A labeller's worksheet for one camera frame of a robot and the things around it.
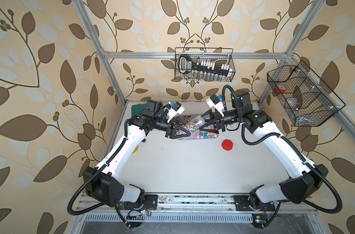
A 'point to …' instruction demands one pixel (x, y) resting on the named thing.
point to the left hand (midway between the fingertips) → (186, 130)
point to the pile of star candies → (205, 135)
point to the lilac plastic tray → (192, 136)
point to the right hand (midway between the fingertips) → (199, 124)
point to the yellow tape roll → (135, 149)
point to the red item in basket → (278, 90)
